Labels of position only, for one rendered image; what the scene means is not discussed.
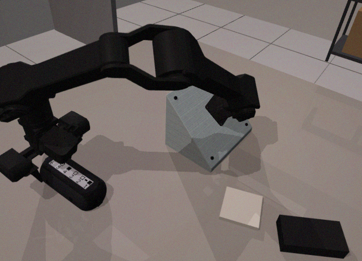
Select beige flat box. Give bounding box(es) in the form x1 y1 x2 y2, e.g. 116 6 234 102
219 186 263 231

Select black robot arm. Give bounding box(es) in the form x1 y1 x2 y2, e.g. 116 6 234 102
0 24 260 164

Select dark grey rocker switch panel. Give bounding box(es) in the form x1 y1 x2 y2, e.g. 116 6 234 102
40 157 106 211

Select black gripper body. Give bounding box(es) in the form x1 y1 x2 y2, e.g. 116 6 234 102
0 111 90 182

